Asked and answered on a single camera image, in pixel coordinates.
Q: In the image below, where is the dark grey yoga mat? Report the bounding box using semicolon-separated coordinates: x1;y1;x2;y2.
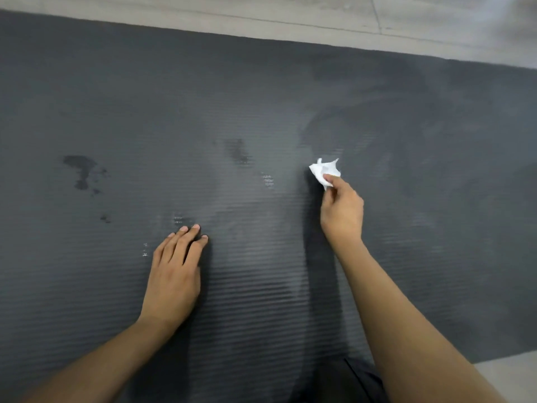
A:
0;9;537;403

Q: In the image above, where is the person's left hand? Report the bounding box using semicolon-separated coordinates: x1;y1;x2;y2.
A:
137;224;209;332

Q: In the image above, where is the person's right forearm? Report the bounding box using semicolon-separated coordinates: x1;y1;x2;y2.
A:
335;238;508;403

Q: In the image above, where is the person's right hand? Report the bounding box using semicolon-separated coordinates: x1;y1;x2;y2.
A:
320;174;365;248

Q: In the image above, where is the white wipe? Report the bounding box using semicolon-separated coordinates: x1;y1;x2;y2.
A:
309;157;341;191

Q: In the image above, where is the person's left forearm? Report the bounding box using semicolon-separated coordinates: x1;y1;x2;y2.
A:
25;317;181;403

